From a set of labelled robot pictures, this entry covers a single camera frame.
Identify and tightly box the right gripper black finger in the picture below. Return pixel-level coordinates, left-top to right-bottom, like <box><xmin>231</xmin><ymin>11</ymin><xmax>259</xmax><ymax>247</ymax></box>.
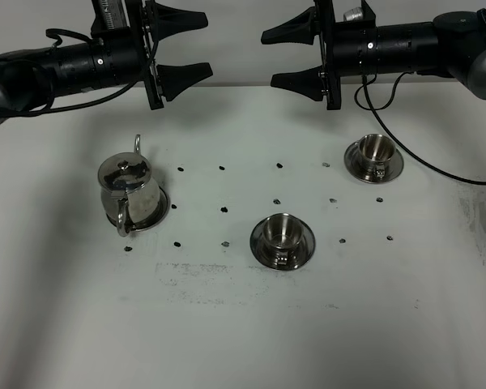
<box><xmin>271</xmin><ymin>67</ymin><xmax>322</xmax><ymax>101</ymax></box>
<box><xmin>261</xmin><ymin>6</ymin><xmax>317</xmax><ymax>45</ymax></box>

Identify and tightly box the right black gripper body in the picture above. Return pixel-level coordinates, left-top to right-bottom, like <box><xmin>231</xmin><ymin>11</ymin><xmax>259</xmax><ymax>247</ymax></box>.
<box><xmin>314</xmin><ymin>0</ymin><xmax>342</xmax><ymax>110</ymax></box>

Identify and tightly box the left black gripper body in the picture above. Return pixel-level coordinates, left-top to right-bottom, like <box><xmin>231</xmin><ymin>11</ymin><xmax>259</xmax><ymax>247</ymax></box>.
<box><xmin>126</xmin><ymin>0</ymin><xmax>164</xmax><ymax>110</ymax></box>

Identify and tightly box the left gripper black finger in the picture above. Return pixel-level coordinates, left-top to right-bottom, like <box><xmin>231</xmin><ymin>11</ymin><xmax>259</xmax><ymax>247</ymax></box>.
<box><xmin>152</xmin><ymin>2</ymin><xmax>208</xmax><ymax>38</ymax></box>
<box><xmin>156</xmin><ymin>62</ymin><xmax>213</xmax><ymax>102</ymax></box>

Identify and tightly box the stainless steel teapot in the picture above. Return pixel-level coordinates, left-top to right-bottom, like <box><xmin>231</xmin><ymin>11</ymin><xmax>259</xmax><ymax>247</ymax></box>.
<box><xmin>97</xmin><ymin>135</ymin><xmax>161</xmax><ymax>237</ymax></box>

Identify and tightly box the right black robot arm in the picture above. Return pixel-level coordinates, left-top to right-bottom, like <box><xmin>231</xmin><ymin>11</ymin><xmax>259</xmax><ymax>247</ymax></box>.
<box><xmin>261</xmin><ymin>1</ymin><xmax>486</xmax><ymax>110</ymax></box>

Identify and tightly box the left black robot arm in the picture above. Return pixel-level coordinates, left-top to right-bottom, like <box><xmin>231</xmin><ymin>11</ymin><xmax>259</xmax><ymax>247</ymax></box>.
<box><xmin>0</xmin><ymin>1</ymin><xmax>213</xmax><ymax>125</ymax></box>

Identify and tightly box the far stainless steel teacup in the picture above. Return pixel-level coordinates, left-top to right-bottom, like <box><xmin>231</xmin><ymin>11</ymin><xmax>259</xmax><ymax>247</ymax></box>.
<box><xmin>358</xmin><ymin>134</ymin><xmax>396</xmax><ymax>163</ymax></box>

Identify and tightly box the stainless steel teacup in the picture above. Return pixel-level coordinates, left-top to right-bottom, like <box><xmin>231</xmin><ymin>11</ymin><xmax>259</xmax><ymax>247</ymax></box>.
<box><xmin>262</xmin><ymin>213</ymin><xmax>303</xmax><ymax>250</ymax></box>
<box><xmin>358</xmin><ymin>134</ymin><xmax>396</xmax><ymax>163</ymax></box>

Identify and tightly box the teapot steel saucer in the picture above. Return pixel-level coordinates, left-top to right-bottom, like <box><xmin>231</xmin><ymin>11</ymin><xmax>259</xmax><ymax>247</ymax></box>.
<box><xmin>125</xmin><ymin>188</ymin><xmax>169</xmax><ymax>233</ymax></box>

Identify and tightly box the near stainless steel teacup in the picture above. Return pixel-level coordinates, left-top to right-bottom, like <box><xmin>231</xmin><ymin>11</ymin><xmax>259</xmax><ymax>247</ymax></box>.
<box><xmin>262</xmin><ymin>213</ymin><xmax>303</xmax><ymax>250</ymax></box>

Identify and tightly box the far steel saucer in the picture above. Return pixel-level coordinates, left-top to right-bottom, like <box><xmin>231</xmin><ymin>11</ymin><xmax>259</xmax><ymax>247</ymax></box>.
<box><xmin>343</xmin><ymin>142</ymin><xmax>404</xmax><ymax>184</ymax></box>

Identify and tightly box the near steel saucer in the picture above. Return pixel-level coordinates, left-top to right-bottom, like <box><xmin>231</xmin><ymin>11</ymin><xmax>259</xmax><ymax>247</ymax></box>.
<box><xmin>249</xmin><ymin>216</ymin><xmax>316</xmax><ymax>271</ymax></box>

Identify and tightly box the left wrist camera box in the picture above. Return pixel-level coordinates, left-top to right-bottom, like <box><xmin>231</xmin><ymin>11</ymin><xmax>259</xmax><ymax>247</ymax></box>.
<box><xmin>91</xmin><ymin>0</ymin><xmax>128</xmax><ymax>36</ymax></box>

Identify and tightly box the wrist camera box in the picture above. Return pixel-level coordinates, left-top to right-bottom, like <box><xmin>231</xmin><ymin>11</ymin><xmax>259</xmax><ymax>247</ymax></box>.
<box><xmin>343</xmin><ymin>0</ymin><xmax>376</xmax><ymax>24</ymax></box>
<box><xmin>91</xmin><ymin>0</ymin><xmax>128</xmax><ymax>36</ymax></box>

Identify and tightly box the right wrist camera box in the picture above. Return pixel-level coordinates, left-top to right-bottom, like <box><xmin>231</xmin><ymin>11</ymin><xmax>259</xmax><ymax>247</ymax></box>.
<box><xmin>343</xmin><ymin>0</ymin><xmax>376</xmax><ymax>24</ymax></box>

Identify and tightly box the right black camera cable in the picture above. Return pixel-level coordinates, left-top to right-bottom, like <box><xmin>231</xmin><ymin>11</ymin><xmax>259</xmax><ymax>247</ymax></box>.
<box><xmin>352</xmin><ymin>7</ymin><xmax>486</xmax><ymax>186</ymax></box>

